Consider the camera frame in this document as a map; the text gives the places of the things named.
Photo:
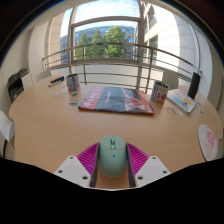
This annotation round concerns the mint green computer mouse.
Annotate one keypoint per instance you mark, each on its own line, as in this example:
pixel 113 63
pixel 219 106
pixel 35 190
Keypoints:
pixel 112 156

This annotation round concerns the white illustrated book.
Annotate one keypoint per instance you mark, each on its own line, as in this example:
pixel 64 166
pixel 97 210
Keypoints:
pixel 182 100

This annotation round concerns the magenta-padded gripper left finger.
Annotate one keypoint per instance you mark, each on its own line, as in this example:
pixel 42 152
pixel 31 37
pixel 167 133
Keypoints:
pixel 71 170

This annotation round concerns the white chair with wooden legs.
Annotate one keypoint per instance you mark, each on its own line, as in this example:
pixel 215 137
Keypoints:
pixel 6 126

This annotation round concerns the white chair backrest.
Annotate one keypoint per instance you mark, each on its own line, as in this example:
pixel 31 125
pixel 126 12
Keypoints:
pixel 43 76
pixel 171 79

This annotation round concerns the black office printer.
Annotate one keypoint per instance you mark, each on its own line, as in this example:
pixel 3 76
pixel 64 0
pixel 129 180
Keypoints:
pixel 16 86

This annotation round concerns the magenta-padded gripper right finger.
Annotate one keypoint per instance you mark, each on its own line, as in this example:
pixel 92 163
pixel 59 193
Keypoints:
pixel 153 170

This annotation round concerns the metal balcony railing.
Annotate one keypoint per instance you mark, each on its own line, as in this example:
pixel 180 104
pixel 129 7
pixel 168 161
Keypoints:
pixel 110 44

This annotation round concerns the small blue stapler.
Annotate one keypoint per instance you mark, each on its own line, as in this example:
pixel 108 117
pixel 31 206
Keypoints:
pixel 56 81

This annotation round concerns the black cylindrical speaker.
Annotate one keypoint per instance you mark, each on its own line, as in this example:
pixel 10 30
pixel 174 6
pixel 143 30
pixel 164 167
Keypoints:
pixel 194 85

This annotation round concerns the red and blue magazine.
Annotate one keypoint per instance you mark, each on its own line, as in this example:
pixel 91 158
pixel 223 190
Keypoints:
pixel 115 100

